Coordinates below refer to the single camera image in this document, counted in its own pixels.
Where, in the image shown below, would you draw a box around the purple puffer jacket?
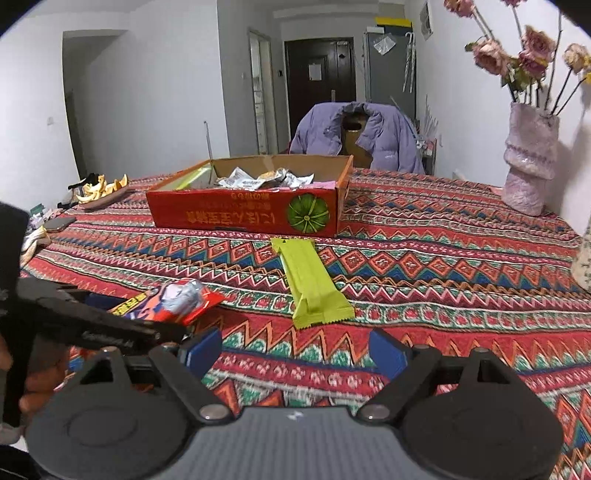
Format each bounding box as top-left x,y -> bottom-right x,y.
290,102 -> 425,175

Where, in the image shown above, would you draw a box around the lime green snack bar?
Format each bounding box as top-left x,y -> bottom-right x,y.
270,238 -> 356,330

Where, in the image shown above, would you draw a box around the pink textured vase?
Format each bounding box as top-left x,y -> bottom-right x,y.
501,103 -> 560,217

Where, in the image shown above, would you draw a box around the wall picture frame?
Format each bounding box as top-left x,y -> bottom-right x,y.
419,0 -> 434,40

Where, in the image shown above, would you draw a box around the plate of orange peels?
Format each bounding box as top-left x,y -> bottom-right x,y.
74,175 -> 130,211

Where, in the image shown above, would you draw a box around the red orange snack packet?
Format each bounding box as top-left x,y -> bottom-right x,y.
110,278 -> 225,326

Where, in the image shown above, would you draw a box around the person left hand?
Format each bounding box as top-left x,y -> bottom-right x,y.
19,337 -> 72,419

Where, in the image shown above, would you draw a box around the black entrance door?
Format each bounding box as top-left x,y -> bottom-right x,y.
284,37 -> 356,136

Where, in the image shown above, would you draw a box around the grey refrigerator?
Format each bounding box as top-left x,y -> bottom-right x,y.
363,25 -> 416,118

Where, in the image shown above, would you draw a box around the patterned red tablecloth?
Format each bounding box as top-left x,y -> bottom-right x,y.
24,170 -> 590,479

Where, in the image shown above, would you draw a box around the black phone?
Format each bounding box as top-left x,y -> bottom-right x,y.
43,216 -> 76,233

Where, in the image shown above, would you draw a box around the cream work gloves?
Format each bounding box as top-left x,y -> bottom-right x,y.
20,226 -> 51,268

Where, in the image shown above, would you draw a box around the wooden chair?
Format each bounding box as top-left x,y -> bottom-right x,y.
341,113 -> 373,169

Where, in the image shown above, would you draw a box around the red cardboard box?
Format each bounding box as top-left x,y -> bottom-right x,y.
146,154 -> 353,237

